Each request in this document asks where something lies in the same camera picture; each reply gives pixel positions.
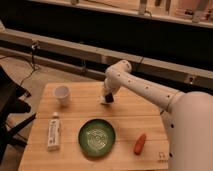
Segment orange carrot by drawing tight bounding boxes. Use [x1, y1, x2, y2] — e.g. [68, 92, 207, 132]
[134, 134, 146, 155]

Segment white paper cup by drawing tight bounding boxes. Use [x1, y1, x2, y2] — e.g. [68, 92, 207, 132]
[53, 85, 70, 107]

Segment black eraser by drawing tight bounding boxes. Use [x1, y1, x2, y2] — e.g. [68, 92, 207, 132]
[105, 94, 113, 103]

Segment black chair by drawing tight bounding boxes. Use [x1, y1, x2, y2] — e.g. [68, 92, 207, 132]
[0, 65, 36, 163]

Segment white tube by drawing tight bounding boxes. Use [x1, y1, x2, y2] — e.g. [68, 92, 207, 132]
[47, 112, 60, 151]

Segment black cable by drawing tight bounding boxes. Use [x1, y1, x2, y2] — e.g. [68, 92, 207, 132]
[0, 43, 41, 88]

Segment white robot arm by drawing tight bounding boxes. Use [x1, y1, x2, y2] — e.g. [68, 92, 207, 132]
[102, 60, 213, 171]

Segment green plate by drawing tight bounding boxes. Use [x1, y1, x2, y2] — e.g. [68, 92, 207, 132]
[78, 119, 116, 158]

